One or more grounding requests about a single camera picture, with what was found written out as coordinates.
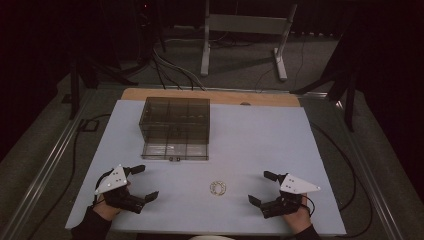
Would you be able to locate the white table mat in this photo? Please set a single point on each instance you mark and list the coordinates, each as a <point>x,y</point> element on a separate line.
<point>253,150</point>

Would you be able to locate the wooden table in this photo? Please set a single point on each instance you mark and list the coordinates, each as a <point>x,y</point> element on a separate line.
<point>226,96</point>

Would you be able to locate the clear plastic drawer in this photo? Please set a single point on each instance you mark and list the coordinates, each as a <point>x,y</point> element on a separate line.
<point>175,151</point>

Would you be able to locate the aluminium floor rail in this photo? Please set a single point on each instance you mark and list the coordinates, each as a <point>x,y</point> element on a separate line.
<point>43,173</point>
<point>373,186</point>

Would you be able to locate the person's right hand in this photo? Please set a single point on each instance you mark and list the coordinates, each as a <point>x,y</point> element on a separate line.
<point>298,220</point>

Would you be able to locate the grey metal stand frame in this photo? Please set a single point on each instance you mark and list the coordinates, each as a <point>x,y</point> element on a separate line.
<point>246,23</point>

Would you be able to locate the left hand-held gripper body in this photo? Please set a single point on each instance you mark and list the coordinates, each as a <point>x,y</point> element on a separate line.
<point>113,181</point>

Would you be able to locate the black floor socket box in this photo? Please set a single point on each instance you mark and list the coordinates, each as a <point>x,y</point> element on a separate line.
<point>88,125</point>

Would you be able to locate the white rounded object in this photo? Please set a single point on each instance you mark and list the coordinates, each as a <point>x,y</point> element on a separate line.
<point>210,237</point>

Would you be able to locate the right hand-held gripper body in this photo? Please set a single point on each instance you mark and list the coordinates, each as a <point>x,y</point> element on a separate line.
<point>296,185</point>

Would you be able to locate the smoky clear drawer cabinet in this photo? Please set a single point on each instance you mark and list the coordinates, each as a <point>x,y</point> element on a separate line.
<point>175,120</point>

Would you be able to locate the black tripod stand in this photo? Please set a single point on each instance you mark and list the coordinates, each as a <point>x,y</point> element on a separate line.
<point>349,100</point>

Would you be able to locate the person's left hand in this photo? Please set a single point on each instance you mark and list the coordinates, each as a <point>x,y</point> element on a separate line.
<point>105,210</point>

